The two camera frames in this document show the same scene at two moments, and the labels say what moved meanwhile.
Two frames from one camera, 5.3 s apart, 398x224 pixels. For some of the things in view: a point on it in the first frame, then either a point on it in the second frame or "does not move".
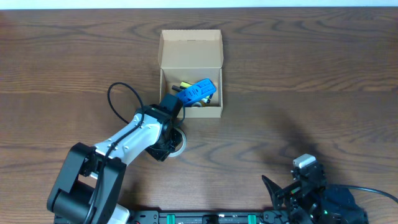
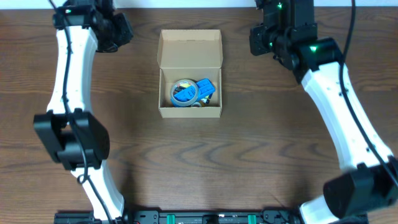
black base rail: x=273 y=216 does not move
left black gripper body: x=163 y=147 -> x=117 y=28
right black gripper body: x=297 y=201 -> x=272 y=38
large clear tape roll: x=184 y=142 -> x=183 y=104
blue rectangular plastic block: x=198 y=91 does not move
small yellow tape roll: x=196 y=104 does not move
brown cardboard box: x=192 y=56 does not move
